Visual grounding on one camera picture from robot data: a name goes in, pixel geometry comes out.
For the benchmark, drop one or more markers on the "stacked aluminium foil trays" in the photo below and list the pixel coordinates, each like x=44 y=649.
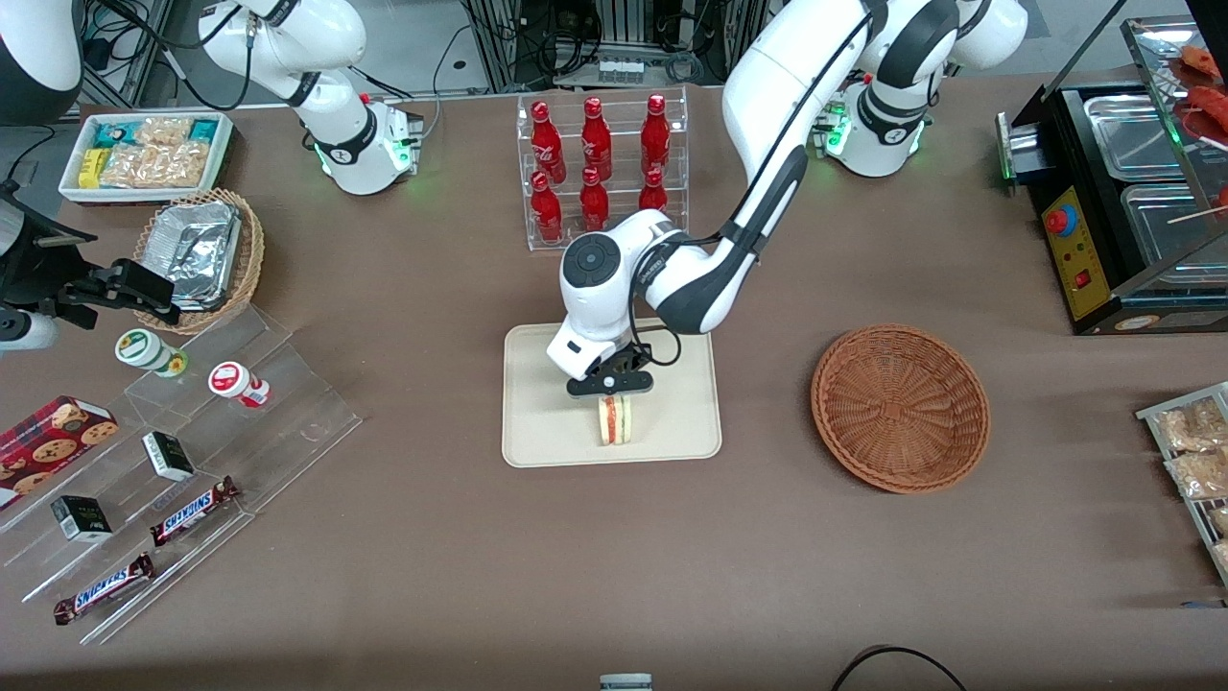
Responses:
x=197 y=251

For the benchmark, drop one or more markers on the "clear acrylic stepped stand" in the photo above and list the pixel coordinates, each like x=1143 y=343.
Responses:
x=288 y=422

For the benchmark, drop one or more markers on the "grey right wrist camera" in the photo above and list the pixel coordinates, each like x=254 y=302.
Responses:
x=27 y=331

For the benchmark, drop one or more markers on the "white power strip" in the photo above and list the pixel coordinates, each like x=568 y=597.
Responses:
x=620 y=70

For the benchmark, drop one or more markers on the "round brown wicker basket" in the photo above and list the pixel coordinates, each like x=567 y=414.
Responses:
x=897 y=413

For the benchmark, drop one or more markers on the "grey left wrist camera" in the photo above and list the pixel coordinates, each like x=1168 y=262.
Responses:
x=576 y=350

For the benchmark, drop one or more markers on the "white rectangular snack bin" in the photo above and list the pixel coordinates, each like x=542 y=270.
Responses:
x=69 y=178

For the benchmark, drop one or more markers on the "red tartan cookie box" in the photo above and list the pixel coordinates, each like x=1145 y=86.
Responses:
x=48 y=446

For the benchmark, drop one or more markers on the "red sausage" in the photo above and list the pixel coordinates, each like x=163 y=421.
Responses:
x=1211 y=110
x=1201 y=62

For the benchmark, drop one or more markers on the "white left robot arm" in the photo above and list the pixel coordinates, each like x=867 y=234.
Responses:
x=767 y=86

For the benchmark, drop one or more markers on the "red lid yogurt cup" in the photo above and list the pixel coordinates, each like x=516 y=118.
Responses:
x=230 y=380

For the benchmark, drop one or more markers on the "aluminium frame rack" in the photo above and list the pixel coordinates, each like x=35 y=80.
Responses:
x=499 y=43

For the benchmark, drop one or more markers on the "small black box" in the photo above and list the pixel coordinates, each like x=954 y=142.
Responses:
x=82 y=518
x=169 y=456

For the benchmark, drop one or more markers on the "beige rectangular tray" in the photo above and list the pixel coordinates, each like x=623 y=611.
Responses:
x=537 y=413

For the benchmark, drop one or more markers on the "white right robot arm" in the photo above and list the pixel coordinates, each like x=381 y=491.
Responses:
x=336 y=115

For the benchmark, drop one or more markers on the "triangular sandwich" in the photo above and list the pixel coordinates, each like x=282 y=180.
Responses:
x=615 y=424

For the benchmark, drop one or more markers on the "oval light wicker basket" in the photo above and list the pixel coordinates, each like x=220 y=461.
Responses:
x=251 y=254

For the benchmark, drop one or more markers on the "clear snack bag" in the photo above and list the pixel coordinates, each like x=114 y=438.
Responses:
x=1199 y=475
x=1190 y=427
x=1222 y=555
x=1220 y=520

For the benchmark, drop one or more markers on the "small grey device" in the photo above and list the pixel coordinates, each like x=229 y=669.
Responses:
x=625 y=683

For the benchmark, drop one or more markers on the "clear acrylic bottle rack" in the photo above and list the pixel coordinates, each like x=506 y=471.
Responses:
x=619 y=245

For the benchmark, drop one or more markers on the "green lid yogurt cup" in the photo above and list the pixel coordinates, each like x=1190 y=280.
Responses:
x=142 y=349

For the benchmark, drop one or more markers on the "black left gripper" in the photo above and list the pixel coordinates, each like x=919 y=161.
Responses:
x=632 y=360

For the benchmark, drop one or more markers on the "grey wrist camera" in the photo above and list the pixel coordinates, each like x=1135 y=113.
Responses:
x=576 y=350
x=27 y=331

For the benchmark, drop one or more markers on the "brown Snickers bar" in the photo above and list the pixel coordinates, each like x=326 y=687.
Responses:
x=192 y=512
x=104 y=588

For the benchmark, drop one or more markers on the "yellow snack pack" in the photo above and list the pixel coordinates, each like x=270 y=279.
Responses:
x=91 y=168

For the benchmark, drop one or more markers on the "steel warmer pan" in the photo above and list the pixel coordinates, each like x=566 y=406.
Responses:
x=1132 y=134
x=1166 y=226

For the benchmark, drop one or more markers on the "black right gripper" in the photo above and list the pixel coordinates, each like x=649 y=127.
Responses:
x=46 y=268

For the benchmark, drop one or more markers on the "red cola bottle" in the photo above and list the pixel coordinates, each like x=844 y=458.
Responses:
x=596 y=144
x=594 y=206
x=652 y=197
x=655 y=139
x=547 y=213
x=547 y=149

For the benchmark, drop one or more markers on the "clear rice cracker bag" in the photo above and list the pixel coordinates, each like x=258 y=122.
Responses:
x=163 y=131
x=153 y=165

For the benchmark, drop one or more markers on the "black food warmer machine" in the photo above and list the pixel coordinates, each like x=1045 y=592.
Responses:
x=1103 y=297

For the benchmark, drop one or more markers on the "teal snack pack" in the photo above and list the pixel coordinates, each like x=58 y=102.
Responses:
x=203 y=130
x=115 y=134

